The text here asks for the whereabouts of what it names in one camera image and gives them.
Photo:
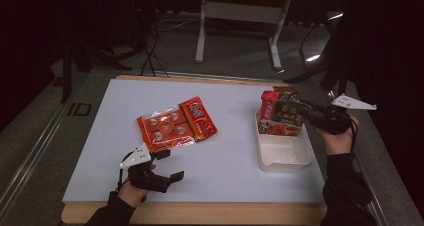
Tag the person's left hand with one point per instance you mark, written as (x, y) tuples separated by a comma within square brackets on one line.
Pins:
[(131, 194)]

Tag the black metal stand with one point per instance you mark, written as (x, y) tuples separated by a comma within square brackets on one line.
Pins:
[(68, 66)]

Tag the white table mat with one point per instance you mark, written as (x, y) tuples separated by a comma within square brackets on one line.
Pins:
[(206, 179)]

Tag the person's right hand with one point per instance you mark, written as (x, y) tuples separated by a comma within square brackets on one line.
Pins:
[(338, 142)]

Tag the white metal desk frame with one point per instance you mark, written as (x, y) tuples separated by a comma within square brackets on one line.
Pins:
[(243, 14)]

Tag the white plastic tray container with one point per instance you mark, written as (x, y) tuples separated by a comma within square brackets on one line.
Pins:
[(283, 152)]

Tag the black floor socket box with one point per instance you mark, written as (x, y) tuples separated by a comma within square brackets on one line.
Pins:
[(80, 109)]

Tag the black chair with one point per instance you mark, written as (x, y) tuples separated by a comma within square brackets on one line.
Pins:
[(321, 42)]

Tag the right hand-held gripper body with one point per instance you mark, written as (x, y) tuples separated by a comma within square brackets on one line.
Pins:
[(328, 119)]

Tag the black red seasoning packet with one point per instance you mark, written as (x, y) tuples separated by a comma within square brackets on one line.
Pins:
[(285, 116)]

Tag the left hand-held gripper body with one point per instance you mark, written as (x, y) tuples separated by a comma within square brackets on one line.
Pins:
[(143, 176)]

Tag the orange red seasoning packet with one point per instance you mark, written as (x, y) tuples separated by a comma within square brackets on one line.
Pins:
[(198, 117)]

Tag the orange clear snack packet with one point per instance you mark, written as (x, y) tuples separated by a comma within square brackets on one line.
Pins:
[(165, 130)]

